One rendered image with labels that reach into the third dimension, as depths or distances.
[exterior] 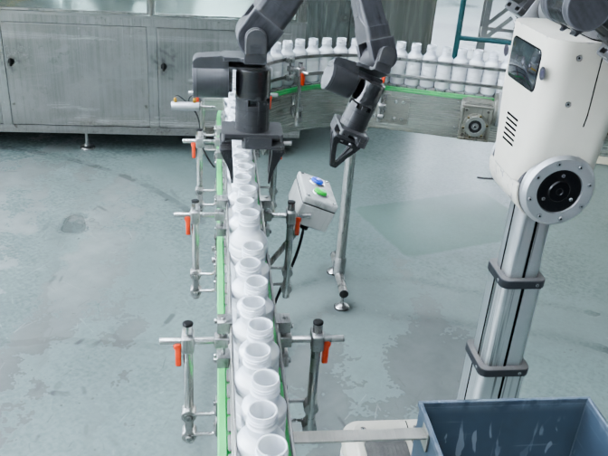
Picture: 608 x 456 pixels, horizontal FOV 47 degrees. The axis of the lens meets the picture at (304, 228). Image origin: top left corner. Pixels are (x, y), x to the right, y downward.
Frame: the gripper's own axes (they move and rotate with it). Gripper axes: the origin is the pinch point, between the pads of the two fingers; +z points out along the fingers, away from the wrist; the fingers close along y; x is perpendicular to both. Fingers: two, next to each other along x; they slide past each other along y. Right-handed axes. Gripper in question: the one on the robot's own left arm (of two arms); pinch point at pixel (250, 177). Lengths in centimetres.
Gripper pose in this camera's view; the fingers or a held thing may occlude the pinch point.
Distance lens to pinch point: 123.4
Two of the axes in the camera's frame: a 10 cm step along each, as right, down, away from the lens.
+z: -0.6, 8.9, 4.6
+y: 9.9, 0.0, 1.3
